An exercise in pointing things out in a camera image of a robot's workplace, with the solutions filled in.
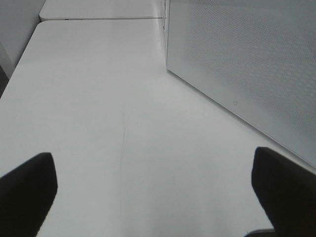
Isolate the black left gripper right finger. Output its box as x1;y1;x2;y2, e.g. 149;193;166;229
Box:
251;147;316;237

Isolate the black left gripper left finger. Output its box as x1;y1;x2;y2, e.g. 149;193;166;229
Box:
0;153;58;237

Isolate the white microwave door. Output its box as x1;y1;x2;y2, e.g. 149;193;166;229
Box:
166;0;316;165

